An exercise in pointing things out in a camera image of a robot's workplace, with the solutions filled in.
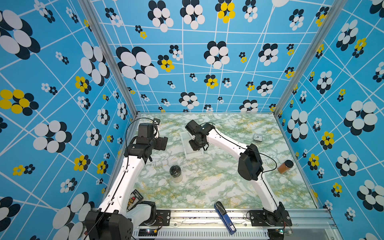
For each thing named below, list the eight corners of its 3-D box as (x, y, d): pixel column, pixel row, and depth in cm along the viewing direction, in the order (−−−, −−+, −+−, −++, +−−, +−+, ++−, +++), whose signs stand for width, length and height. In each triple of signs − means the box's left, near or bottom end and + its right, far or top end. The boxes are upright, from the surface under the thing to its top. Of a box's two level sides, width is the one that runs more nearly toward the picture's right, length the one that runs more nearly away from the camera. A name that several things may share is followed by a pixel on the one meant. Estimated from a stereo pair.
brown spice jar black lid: (279, 174, 90) (287, 166, 81) (277, 168, 92) (285, 160, 84) (285, 174, 90) (295, 166, 81) (283, 168, 92) (292, 160, 84)
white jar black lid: (172, 182, 87) (169, 174, 78) (173, 174, 91) (170, 165, 81) (182, 182, 87) (180, 174, 77) (182, 174, 91) (180, 165, 81)
